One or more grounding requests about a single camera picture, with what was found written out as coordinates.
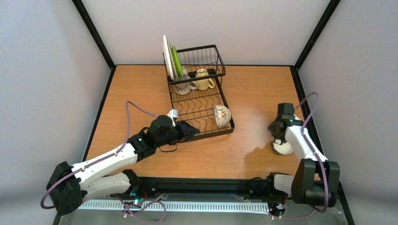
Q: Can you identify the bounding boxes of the white bowl with dark base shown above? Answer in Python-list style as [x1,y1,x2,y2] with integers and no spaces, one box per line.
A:
[272,115,302,156]

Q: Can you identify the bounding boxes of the black wire dish rack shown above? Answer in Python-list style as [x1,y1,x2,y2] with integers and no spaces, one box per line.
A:
[167,45,235,142]

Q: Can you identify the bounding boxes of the tall seashell mug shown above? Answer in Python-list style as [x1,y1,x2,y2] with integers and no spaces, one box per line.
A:
[173,67,199,95]

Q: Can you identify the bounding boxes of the yellow handled white mug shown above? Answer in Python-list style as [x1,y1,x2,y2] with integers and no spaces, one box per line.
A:
[195,68,215,90]

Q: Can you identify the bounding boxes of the green plate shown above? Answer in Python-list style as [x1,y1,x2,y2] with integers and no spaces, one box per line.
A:
[171,45,184,77]

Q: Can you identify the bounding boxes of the blue striped white plate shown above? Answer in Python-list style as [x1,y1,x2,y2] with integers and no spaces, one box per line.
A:
[162,35,174,81]

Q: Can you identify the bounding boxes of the woven bamboo tray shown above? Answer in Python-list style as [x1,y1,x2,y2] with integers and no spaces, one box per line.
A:
[167,39,178,81]

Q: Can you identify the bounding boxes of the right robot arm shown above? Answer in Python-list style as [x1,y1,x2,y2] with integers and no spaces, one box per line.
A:
[266,103,340,208]

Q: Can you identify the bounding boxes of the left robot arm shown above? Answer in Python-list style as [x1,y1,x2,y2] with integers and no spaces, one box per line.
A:
[45,115,200,216]

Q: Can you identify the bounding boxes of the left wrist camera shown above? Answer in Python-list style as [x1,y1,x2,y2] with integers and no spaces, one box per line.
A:
[167,109,178,127]

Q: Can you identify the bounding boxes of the black aluminium base frame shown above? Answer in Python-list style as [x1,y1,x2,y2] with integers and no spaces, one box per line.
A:
[59,175,355,225]

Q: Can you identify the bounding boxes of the white slotted cable duct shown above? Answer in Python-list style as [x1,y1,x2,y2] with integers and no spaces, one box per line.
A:
[79,200,269,214]

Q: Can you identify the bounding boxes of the right black corner post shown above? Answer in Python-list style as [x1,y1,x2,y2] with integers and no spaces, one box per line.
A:
[294,0,341,72]

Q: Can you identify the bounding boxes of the black corner post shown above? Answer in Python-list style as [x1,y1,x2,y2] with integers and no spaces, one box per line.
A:
[72,0,115,70]
[294,0,341,72]

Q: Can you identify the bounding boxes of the left black corner post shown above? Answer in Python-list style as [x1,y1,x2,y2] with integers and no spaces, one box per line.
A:
[72,0,115,70]

